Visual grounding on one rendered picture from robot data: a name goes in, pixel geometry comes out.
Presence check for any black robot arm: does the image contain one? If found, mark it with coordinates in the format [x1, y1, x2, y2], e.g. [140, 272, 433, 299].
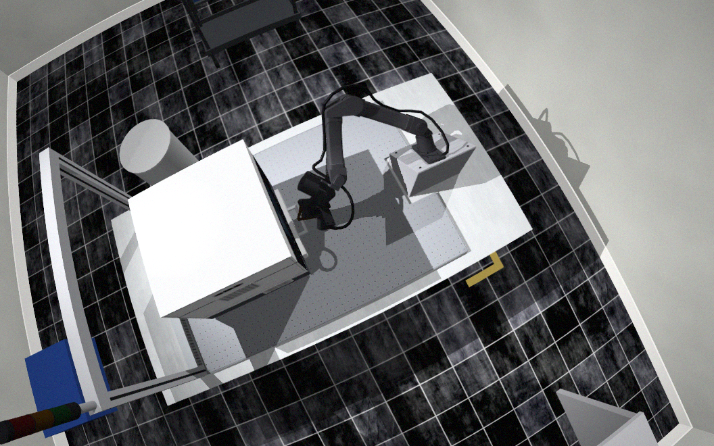
[297, 94, 446, 231]

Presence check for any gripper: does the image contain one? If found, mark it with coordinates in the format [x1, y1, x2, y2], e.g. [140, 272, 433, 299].
[297, 197, 325, 221]

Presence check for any white lab instrument with drawer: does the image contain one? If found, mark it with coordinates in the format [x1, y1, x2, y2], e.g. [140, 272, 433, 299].
[128, 140, 310, 319]

